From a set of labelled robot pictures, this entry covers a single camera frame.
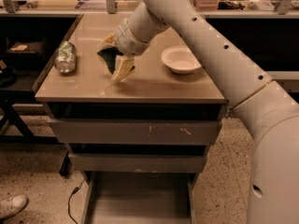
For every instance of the white sneaker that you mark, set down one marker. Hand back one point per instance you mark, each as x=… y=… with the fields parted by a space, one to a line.
x=12 y=206

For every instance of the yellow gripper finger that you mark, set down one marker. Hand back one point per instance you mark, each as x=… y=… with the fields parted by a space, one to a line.
x=124 y=67
x=108 y=42

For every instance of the top grey drawer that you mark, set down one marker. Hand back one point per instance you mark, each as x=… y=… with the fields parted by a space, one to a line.
x=135 y=132

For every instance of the dark box on shelf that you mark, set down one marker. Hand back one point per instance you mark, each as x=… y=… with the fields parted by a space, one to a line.
x=27 y=55

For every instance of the crushed green soda can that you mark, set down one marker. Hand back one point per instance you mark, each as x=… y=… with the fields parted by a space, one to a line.
x=65 y=61

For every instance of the white paper bowl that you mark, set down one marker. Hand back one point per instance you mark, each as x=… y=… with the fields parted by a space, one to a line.
x=180 y=60

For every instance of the bottom open grey drawer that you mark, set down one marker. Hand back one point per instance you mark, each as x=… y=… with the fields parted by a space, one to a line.
x=138 y=198

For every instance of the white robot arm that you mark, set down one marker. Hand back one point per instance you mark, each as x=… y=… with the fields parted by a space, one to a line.
x=268 y=112

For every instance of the grey drawer cabinet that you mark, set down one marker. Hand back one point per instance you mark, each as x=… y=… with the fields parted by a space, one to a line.
x=152 y=92

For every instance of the dark green yellow sponge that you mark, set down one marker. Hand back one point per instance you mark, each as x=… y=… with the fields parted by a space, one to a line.
x=109 y=55

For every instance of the middle grey drawer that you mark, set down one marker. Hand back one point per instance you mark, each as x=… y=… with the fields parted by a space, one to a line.
x=138 y=163

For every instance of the black table leg frame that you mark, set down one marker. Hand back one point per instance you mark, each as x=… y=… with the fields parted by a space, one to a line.
x=12 y=107

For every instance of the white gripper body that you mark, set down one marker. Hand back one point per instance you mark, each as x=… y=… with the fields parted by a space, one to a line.
x=130 y=41

